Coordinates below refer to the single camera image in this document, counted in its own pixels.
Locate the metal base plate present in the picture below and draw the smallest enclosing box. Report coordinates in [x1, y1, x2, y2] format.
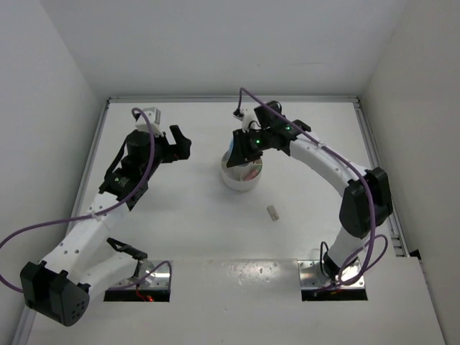
[109, 260, 173, 290]
[297, 260, 361, 291]

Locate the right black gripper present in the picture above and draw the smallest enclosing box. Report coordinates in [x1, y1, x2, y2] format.
[229, 127, 272, 167]

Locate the beige long eraser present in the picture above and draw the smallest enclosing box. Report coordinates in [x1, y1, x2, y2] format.
[267, 205, 280, 221]

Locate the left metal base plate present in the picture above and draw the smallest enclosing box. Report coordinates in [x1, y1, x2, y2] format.
[109, 260, 173, 290]

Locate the pink white mini stapler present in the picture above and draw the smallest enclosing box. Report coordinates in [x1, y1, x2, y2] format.
[244, 170, 259, 181]

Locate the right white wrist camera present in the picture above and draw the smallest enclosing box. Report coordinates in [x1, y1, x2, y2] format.
[233, 109, 257, 132]

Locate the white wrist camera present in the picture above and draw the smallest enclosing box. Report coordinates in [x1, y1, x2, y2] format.
[135, 107, 163, 137]
[233, 109, 257, 132]

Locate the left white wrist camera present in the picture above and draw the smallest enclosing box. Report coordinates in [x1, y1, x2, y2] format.
[135, 107, 163, 137]

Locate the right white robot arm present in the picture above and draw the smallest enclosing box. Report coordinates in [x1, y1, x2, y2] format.
[226, 101, 393, 282]

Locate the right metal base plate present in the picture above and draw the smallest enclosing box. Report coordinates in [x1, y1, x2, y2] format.
[297, 260, 361, 291]

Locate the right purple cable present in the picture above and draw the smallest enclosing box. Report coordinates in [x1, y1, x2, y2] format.
[235, 87, 390, 288]

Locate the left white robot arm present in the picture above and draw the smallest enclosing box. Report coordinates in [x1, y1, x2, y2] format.
[19, 125, 192, 327]

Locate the white round compartment organizer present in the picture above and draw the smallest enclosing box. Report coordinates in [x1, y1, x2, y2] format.
[221, 150, 263, 192]

